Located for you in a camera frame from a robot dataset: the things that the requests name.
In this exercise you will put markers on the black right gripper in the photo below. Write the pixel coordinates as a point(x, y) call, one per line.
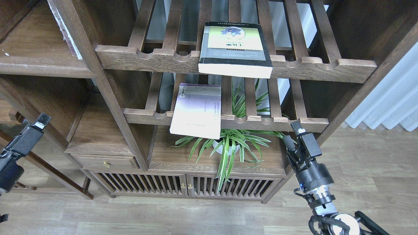
point(311, 175)

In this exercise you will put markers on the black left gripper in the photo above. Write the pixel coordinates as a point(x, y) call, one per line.
point(19, 147)

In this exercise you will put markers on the green black cover book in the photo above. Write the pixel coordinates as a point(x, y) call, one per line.
point(234, 49)

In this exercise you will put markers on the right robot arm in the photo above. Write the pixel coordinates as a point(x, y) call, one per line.
point(326, 220)

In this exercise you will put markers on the white plant pot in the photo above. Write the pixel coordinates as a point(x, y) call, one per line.
point(219, 149)

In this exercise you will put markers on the white curtain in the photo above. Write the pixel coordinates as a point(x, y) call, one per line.
point(394, 101)

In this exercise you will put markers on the pale purple white book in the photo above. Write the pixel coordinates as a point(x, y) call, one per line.
point(197, 111)

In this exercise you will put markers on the white book spine upright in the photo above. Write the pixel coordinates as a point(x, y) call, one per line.
point(63, 28)

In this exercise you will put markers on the dark wooden bookshelf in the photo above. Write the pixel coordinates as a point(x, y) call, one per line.
point(109, 80)

